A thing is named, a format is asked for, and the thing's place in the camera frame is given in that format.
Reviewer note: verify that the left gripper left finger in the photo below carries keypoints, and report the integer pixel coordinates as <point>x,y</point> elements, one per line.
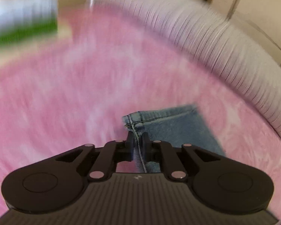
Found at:
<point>108,156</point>

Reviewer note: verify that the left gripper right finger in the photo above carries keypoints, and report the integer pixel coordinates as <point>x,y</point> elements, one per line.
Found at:
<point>165,155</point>

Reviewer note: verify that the blue denim jeans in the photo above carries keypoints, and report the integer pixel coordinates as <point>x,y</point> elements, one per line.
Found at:
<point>177,125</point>

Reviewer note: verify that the pink floral blanket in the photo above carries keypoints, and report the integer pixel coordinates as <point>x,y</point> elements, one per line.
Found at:
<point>77,90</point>

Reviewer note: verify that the cream folded cloth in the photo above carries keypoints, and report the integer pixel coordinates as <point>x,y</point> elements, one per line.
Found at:
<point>15,50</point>

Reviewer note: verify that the lilac striped duvet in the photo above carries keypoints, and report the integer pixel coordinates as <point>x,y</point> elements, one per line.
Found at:
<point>204,34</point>

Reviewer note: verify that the green folded cloth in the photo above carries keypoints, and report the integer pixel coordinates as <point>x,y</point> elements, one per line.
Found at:
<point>27,31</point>

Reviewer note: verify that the light blue folded cloth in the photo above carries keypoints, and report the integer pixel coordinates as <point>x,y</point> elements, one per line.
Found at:
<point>18,13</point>

